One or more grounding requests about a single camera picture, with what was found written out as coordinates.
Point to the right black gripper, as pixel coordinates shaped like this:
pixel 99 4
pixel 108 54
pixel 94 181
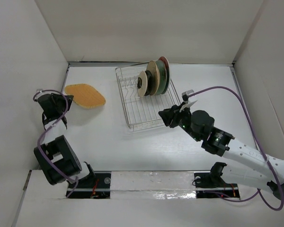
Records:
pixel 173 112

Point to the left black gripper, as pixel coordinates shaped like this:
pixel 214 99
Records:
pixel 59 97

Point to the orange bamboo square plate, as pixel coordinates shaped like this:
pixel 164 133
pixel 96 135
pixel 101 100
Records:
pixel 85 95

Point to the teal flower plate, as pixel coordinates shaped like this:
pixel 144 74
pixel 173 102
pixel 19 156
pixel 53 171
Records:
pixel 163 77

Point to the cream plate with black spot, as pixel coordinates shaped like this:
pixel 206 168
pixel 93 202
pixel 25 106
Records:
pixel 142 83

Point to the black round plate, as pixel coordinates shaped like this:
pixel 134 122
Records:
pixel 149 82

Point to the beige bird pattern plate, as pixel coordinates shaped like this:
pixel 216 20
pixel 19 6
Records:
pixel 153 68

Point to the red and blue floral plate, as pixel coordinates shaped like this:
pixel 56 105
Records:
pixel 167 66

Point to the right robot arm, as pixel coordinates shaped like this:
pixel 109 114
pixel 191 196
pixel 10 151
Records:
pixel 266 173

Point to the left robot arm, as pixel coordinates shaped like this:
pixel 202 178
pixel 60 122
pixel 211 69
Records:
pixel 54 154

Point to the white foam front strip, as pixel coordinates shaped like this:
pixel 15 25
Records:
pixel 156 185

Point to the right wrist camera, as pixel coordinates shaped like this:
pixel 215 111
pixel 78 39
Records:
pixel 189 99

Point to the wire dish rack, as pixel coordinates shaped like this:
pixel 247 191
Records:
pixel 141 113

